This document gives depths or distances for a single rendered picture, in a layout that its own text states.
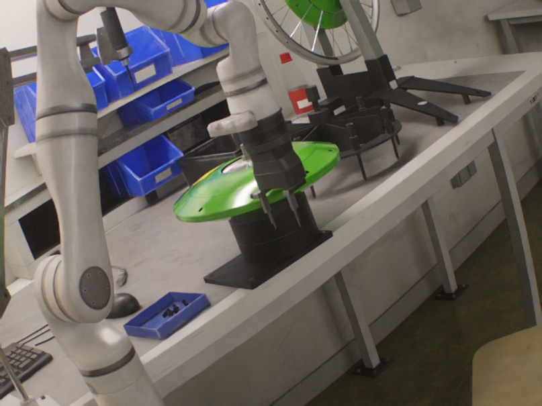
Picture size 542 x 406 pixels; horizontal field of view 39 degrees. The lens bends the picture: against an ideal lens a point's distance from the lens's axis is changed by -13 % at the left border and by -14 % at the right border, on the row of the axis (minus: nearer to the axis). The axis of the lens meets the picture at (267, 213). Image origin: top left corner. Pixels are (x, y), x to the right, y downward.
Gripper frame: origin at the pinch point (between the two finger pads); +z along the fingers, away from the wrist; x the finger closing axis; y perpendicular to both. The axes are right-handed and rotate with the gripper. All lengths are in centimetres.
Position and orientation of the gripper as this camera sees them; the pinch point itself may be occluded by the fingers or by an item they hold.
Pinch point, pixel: (287, 227)
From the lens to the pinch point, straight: 139.4
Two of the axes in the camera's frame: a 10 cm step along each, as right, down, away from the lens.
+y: 5.8, -4.4, 6.8
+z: 3.4, 9.0, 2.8
